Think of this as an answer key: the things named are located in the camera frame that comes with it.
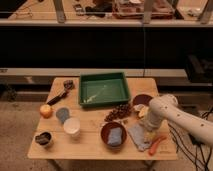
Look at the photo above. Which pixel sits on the grey towel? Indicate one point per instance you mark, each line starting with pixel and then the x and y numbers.
pixel 136 133

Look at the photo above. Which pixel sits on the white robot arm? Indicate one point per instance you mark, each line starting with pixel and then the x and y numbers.
pixel 166 107

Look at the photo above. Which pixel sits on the green plastic tray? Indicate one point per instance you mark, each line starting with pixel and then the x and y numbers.
pixel 105 89

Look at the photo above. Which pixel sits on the bunch of dark grapes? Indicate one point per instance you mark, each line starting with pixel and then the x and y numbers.
pixel 119 112

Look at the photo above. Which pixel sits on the dark red bowl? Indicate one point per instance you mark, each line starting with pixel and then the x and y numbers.
pixel 143 99

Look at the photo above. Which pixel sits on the pale food piece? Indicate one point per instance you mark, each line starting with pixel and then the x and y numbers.
pixel 141 110

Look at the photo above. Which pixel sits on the wooden folding table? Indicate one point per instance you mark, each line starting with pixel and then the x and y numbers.
pixel 88 145

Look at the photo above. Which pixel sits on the brown bowl with sponge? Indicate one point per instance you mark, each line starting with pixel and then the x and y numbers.
pixel 105 132

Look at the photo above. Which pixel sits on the blue sponge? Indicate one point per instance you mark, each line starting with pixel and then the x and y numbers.
pixel 114 137

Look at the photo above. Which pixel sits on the white cup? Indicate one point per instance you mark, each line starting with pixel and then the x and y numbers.
pixel 72 126

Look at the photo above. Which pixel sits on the orange apple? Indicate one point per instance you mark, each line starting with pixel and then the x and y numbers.
pixel 46 111

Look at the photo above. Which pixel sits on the orange carrot toy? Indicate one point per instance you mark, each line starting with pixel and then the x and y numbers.
pixel 155 144

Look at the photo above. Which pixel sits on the small dark filled cup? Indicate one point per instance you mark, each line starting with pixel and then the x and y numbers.
pixel 44 139

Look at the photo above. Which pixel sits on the dark handled tool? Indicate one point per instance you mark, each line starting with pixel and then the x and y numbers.
pixel 68 85

